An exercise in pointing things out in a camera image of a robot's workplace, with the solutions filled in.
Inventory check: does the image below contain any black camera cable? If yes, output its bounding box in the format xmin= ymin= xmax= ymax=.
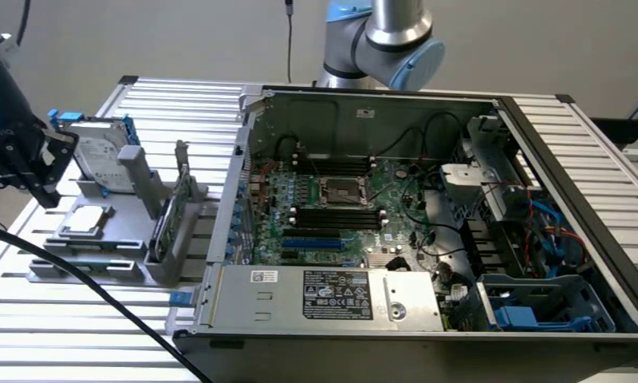
xmin=16 ymin=0 xmax=35 ymax=45

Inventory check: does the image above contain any thick black cable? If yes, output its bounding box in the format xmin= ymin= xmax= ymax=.
xmin=0 ymin=222 xmax=215 ymax=383

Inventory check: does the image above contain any thin hanging black cable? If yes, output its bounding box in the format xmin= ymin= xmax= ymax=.
xmin=284 ymin=0 xmax=296 ymax=85

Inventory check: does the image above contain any black looped wire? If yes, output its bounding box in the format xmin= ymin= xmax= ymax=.
xmin=381 ymin=111 xmax=465 ymax=161

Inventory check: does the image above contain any blue data wire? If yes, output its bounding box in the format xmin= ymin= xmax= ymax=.
xmin=525 ymin=198 xmax=572 ymax=273

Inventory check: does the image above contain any silver CPU chip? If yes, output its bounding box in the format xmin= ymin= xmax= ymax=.
xmin=65 ymin=206 xmax=112 ymax=234

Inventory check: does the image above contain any silver chipset heat sink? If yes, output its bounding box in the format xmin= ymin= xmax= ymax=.
xmin=365 ymin=243 xmax=407 ymax=273

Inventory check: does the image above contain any hard disk with blue carrier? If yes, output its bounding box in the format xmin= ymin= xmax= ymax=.
xmin=47 ymin=109 xmax=143 ymax=197

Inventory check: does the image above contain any green graphics card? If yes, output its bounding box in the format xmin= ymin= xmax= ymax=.
xmin=147 ymin=139 xmax=199 ymax=259

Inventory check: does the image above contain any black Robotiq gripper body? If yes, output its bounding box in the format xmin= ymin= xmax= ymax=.
xmin=0 ymin=55 xmax=51 ymax=185

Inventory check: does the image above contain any metal disk bay cage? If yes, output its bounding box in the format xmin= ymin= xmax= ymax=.
xmin=437 ymin=114 xmax=545 ymax=225

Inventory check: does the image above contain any black power wire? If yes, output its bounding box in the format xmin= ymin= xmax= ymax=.
xmin=403 ymin=210 xmax=472 ymax=241

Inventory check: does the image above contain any green motherboard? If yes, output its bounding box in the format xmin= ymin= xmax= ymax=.
xmin=232 ymin=156 xmax=461 ymax=282

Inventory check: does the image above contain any CPU socket with metal frame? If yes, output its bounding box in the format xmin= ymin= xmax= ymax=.
xmin=309 ymin=175 xmax=375 ymax=209

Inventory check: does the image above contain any blue expansion slot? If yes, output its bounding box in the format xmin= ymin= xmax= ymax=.
xmin=280 ymin=238 xmax=348 ymax=249

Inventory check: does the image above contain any red wire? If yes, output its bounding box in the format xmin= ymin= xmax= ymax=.
xmin=557 ymin=231 xmax=589 ymax=274

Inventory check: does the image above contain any black expansion slot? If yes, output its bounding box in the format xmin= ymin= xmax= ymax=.
xmin=281 ymin=229 xmax=348 ymax=239

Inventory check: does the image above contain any grey parts rack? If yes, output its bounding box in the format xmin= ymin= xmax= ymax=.
xmin=27 ymin=145 xmax=220 ymax=286

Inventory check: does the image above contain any black open PC case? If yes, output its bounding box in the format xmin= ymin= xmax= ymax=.
xmin=172 ymin=83 xmax=638 ymax=375

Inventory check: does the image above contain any blue plastic disk bay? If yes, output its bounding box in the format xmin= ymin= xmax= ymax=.
xmin=476 ymin=272 xmax=620 ymax=333

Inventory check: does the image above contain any silver power supply unit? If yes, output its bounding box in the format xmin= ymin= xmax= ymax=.
xmin=192 ymin=264 xmax=449 ymax=335

